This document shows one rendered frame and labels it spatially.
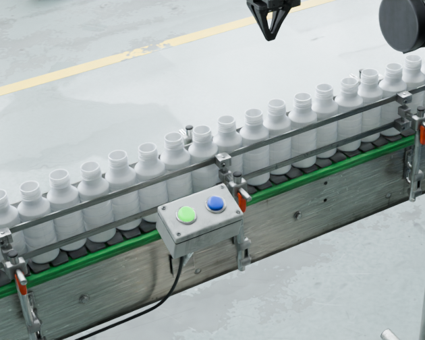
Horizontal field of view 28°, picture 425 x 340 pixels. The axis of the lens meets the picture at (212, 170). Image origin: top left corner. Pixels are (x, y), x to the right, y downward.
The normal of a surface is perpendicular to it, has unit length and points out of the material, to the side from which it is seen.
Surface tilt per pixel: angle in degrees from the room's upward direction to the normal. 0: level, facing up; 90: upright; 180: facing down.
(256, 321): 0
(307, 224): 90
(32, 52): 0
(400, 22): 88
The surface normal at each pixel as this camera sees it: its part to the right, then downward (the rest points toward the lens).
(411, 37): -0.87, 0.29
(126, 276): 0.47, 0.47
